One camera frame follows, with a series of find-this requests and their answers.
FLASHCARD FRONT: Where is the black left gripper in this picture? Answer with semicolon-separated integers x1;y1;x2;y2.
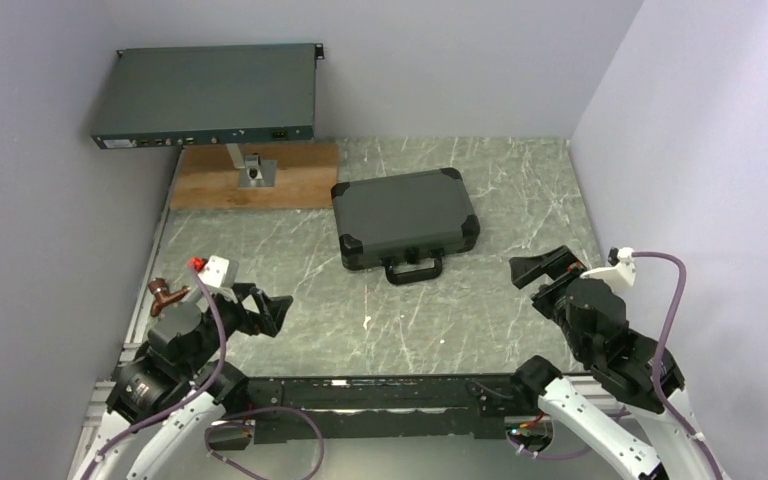
180;283;292;376

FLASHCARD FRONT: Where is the black poker set case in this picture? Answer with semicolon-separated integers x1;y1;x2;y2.
330;167;481;286

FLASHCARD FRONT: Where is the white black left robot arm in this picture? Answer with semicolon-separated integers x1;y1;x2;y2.
74;278;294;479

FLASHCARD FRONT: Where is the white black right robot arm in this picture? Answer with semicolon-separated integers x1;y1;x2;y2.
507;245;728;479

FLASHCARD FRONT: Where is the grey copper clamp tool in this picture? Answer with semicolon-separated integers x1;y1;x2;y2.
146;277;191;318

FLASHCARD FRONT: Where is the wooden board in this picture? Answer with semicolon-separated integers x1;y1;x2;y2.
169;143;339;210

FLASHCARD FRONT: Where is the grey rack network device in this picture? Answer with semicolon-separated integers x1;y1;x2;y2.
89;43;325;149

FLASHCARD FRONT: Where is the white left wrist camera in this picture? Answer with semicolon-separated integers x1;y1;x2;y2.
187;255;239;301

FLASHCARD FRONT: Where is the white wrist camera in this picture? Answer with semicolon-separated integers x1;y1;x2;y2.
187;255;239;301
580;247;636;291

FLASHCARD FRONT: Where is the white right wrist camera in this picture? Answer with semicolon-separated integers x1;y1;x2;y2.
580;247;636;291

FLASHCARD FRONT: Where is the grey metal bracket stand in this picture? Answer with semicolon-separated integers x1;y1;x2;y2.
226;144;278;189

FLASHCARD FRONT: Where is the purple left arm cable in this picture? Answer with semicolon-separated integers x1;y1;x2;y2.
79;264;326;480

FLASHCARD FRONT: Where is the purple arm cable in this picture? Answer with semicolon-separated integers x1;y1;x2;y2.
79;264;326;480
506;250;730;480

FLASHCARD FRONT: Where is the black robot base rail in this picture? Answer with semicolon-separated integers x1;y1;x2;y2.
219;373;541;444

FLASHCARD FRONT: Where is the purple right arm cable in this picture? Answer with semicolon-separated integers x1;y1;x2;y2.
506;250;730;480

